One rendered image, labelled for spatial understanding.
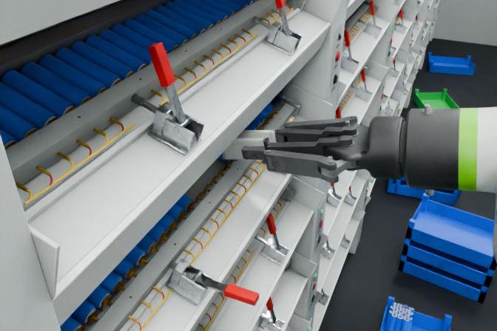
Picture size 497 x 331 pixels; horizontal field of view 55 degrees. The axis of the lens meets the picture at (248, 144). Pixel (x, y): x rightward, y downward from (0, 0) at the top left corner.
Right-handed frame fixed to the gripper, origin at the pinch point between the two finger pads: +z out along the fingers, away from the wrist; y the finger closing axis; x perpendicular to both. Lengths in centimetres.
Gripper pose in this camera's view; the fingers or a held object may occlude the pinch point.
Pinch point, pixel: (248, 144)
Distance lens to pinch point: 64.3
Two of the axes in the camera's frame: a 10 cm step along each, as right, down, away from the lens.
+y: 3.8, -4.8, 7.9
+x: -1.9, -8.8, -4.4
